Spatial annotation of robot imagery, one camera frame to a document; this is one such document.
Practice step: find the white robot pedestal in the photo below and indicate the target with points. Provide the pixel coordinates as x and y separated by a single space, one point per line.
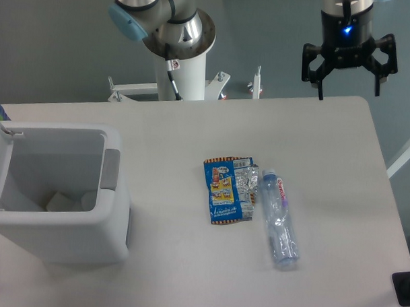
189 79

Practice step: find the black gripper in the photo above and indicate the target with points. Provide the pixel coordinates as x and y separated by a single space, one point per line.
346 30

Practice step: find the white frame bar right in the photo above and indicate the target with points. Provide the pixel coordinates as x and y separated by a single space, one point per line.
399 159

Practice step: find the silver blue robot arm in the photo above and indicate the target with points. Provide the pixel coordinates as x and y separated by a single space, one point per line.
177 29

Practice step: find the white pedestal foot middle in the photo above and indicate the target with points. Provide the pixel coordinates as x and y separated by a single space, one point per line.
214 89

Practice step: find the blue foil snack wrapper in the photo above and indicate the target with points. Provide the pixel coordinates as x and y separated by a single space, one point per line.
232 184

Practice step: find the white pedestal foot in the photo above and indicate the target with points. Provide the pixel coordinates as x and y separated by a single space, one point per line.
214 89
120 93
254 87

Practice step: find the white trash can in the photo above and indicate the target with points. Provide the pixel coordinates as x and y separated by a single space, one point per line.
65 198

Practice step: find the crushed clear plastic bottle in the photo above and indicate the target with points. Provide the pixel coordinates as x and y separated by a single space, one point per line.
279 228

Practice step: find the white pedestal foot right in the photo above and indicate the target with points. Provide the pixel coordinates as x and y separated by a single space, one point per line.
254 87

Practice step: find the black device at edge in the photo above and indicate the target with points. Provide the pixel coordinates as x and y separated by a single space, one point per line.
401 282

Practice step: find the white pedestal foot left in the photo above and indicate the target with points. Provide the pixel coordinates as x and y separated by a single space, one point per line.
120 93

